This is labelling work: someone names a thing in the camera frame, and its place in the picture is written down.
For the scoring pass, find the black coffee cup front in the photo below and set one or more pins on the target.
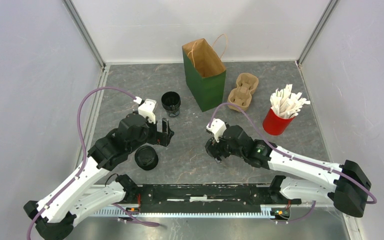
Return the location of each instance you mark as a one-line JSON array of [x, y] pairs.
[[211, 148]]

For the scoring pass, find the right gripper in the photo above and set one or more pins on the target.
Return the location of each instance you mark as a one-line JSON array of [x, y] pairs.
[[224, 154]]

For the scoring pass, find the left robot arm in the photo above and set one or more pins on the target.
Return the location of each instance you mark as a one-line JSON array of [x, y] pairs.
[[55, 216]]

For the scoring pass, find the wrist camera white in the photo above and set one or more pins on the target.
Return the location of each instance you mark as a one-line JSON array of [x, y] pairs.
[[147, 110], [217, 128]]

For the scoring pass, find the slotted cable duct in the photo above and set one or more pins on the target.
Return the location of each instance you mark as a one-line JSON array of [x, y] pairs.
[[263, 213]]

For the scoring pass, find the black coffee cup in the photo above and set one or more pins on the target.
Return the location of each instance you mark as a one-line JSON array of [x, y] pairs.
[[171, 102], [211, 148]]

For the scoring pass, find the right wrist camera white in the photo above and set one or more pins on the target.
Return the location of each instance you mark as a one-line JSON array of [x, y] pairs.
[[217, 128]]

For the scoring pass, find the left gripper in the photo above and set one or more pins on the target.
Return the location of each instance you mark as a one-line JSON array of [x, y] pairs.
[[163, 138]]

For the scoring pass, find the green paper bag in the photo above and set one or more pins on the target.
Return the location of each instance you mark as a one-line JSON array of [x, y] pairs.
[[205, 73]]

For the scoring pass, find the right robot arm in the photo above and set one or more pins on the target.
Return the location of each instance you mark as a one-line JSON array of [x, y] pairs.
[[345, 185]]

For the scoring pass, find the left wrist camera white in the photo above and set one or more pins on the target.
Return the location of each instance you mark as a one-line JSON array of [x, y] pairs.
[[147, 110]]

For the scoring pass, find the red cup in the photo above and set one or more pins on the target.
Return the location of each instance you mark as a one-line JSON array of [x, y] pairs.
[[275, 125]]

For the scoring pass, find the cardboard two-cup carrier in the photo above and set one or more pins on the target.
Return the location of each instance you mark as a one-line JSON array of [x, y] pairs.
[[241, 96]]

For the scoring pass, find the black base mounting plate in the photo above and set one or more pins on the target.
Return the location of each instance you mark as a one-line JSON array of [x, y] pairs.
[[229, 198]]

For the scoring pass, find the white paper stick bundle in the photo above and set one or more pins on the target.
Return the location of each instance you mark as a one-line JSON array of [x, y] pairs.
[[285, 104]]

